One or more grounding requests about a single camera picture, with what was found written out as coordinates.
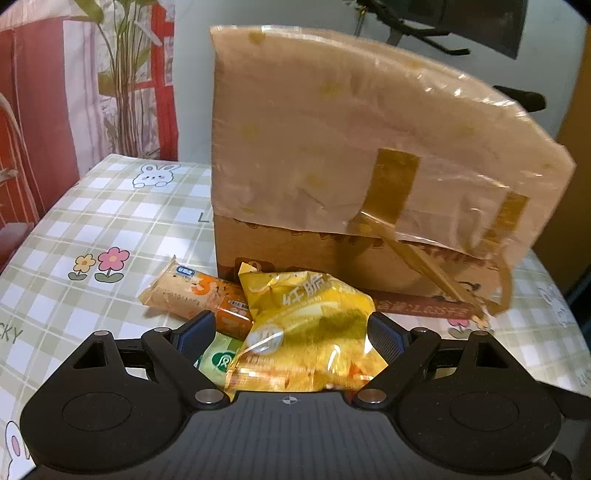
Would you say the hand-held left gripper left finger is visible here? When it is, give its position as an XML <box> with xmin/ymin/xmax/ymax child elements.
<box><xmin>69</xmin><ymin>310</ymin><xmax>232</xmax><ymax>411</ymax></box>

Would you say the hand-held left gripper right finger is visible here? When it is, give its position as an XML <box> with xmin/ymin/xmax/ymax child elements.
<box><xmin>353</xmin><ymin>311</ymin><xmax>522</xmax><ymax>411</ymax></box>

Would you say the green snack packet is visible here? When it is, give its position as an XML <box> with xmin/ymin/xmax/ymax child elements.
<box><xmin>196</xmin><ymin>332</ymin><xmax>252</xmax><ymax>389</ymax></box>

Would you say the orange biscuit packet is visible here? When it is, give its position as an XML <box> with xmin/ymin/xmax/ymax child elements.
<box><xmin>137</xmin><ymin>256</ymin><xmax>254</xmax><ymax>340</ymax></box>

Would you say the yellow snack bag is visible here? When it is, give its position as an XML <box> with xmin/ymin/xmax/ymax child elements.
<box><xmin>225</xmin><ymin>261</ymin><xmax>391</xmax><ymax>393</ymax></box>

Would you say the black exercise bike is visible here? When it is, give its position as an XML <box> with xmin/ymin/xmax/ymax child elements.
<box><xmin>344</xmin><ymin>0</ymin><xmax>548</xmax><ymax>114</ymax></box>

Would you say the printed pink backdrop cloth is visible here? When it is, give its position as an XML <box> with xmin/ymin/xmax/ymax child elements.
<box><xmin>0</xmin><ymin>0</ymin><xmax>178</xmax><ymax>278</ymax></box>

